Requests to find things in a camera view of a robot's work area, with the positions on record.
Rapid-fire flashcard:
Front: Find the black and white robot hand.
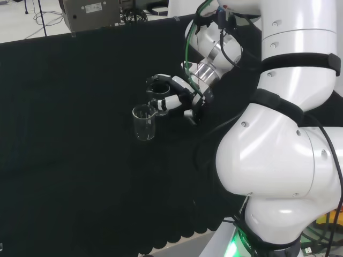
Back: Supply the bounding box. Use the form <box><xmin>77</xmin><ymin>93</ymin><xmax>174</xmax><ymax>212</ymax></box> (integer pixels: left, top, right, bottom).
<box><xmin>145</xmin><ymin>73</ymin><xmax>214</xmax><ymax>126</ymax></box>

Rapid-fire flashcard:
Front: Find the clear glass beaker with liquid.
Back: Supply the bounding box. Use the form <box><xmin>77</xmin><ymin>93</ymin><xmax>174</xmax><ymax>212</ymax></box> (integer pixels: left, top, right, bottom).
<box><xmin>146</xmin><ymin>81</ymin><xmax>173</xmax><ymax>117</ymax></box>

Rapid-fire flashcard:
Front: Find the empty clear glass beaker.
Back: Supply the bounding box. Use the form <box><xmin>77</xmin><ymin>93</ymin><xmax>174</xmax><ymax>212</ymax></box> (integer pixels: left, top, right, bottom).
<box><xmin>132</xmin><ymin>104</ymin><xmax>156</xmax><ymax>141</ymax></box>

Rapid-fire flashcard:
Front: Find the black bench cloth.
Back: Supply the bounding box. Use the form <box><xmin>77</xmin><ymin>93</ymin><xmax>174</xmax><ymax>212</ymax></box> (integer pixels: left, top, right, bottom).
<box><xmin>0</xmin><ymin>13</ymin><xmax>263</xmax><ymax>256</ymax></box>

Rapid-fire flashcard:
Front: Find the grey metal box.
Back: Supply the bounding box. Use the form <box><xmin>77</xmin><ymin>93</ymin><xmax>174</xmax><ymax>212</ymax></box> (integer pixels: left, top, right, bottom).
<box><xmin>58</xmin><ymin>0</ymin><xmax>121</xmax><ymax>31</ymax></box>

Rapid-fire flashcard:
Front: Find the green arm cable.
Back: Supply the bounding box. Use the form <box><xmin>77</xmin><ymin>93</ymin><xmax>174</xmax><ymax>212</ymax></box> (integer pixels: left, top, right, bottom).
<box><xmin>184</xmin><ymin>0</ymin><xmax>215</xmax><ymax>99</ymax></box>

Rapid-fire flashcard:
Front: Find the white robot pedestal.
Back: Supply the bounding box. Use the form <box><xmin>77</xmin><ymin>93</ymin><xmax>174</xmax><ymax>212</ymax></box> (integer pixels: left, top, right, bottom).
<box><xmin>213</xmin><ymin>219</ymin><xmax>240</xmax><ymax>257</ymax></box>

